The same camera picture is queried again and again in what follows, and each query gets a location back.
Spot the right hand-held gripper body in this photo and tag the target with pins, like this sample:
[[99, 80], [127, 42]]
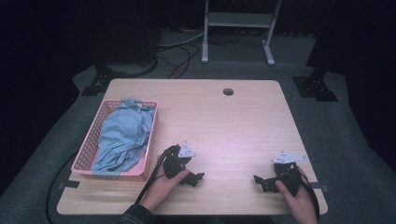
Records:
[[288, 175]]

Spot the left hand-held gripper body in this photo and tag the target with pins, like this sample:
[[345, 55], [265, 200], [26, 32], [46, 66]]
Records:
[[174, 163]]

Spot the light blue shirt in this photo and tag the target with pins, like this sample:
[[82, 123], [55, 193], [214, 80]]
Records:
[[123, 137]]

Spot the pink plastic basket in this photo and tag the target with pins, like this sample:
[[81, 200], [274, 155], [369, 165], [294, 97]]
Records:
[[87, 152]]

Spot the person's left hand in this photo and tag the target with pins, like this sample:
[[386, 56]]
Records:
[[162, 189]]

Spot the person's right hand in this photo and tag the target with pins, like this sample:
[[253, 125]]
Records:
[[303, 205]]

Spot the black tape strip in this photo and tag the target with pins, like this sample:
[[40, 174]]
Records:
[[69, 184], [320, 187]]

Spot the black stand base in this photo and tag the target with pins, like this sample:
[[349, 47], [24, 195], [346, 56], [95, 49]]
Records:
[[314, 88], [101, 81]]

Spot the white metal stand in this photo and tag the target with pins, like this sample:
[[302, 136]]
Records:
[[238, 19]]

